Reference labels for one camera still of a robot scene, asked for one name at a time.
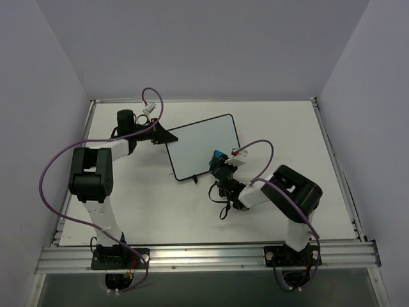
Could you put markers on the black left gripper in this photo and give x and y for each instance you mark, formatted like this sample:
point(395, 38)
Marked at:
point(154, 133)

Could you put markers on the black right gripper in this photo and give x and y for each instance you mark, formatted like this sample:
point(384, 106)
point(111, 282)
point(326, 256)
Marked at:
point(216, 164)

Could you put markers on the blue whiteboard eraser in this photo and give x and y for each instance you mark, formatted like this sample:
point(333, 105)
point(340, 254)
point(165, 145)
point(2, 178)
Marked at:
point(218, 154)

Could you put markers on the small black-framed whiteboard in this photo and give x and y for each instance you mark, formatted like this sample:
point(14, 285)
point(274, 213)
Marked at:
point(191, 153)

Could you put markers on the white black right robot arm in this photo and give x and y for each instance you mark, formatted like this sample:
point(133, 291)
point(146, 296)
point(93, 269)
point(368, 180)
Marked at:
point(293, 194)

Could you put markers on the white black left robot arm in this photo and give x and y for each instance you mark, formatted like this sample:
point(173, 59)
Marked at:
point(91, 176)

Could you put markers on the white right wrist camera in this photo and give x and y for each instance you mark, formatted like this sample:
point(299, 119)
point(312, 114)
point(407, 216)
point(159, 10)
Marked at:
point(237, 158)

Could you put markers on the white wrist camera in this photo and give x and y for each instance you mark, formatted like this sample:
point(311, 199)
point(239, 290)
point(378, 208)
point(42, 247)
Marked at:
point(149, 108)
point(237, 158)

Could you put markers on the black cable loop left wrist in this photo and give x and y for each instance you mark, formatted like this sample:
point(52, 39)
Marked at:
point(143, 119)

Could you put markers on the black cable loop wrist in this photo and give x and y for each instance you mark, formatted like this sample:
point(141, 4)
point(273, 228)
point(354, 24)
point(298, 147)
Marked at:
point(143, 119)
point(226, 203)

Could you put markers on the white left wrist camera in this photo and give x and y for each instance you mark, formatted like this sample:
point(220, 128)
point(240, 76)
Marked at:
point(149, 108)

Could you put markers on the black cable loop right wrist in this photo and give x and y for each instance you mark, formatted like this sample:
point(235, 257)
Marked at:
point(226, 203)

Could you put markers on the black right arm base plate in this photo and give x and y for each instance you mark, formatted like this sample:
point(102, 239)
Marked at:
point(284, 256)

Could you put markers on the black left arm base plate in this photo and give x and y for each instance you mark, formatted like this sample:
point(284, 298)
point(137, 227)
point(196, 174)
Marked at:
point(118, 257)

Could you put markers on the aluminium table frame rail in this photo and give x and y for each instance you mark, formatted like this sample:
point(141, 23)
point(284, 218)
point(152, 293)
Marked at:
point(179, 221)

